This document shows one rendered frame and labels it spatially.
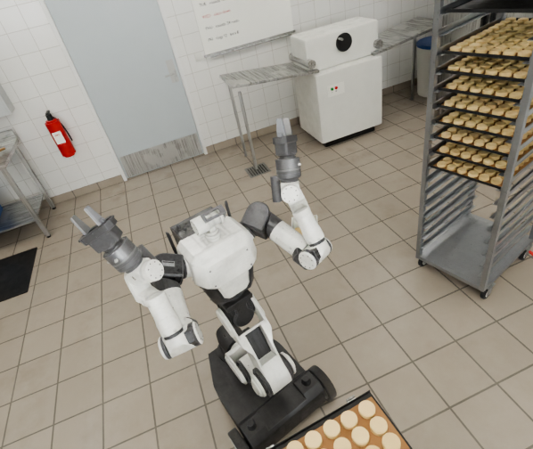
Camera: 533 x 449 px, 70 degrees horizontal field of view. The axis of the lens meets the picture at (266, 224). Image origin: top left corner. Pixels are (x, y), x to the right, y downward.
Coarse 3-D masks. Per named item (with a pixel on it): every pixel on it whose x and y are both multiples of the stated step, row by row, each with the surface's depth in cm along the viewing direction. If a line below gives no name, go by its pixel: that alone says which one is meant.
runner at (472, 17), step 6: (474, 12) 191; (480, 12) 194; (486, 12) 196; (462, 18) 187; (468, 18) 190; (474, 18) 192; (450, 24) 183; (456, 24) 186; (462, 24) 188; (438, 30) 179; (444, 30) 182; (450, 30) 183
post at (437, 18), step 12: (432, 36) 183; (432, 48) 186; (432, 60) 188; (432, 72) 192; (432, 84) 195; (432, 96) 198; (420, 204) 242; (420, 216) 247; (420, 228) 252; (420, 240) 257; (420, 252) 264
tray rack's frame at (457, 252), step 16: (464, 224) 283; (480, 224) 280; (448, 240) 273; (464, 240) 270; (480, 240) 268; (512, 240) 262; (528, 240) 260; (432, 256) 264; (448, 256) 261; (464, 256) 259; (480, 256) 256; (496, 256) 253; (512, 256) 251; (448, 272) 251; (464, 272) 248; (496, 272) 243
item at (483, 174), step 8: (440, 160) 226; (448, 160) 221; (456, 160) 220; (528, 160) 209; (448, 168) 216; (456, 168) 217; (464, 168) 212; (472, 168) 214; (480, 168) 209; (488, 168) 211; (520, 168) 206; (472, 176) 207; (480, 176) 203; (488, 176) 202; (496, 176) 202; (496, 184) 199
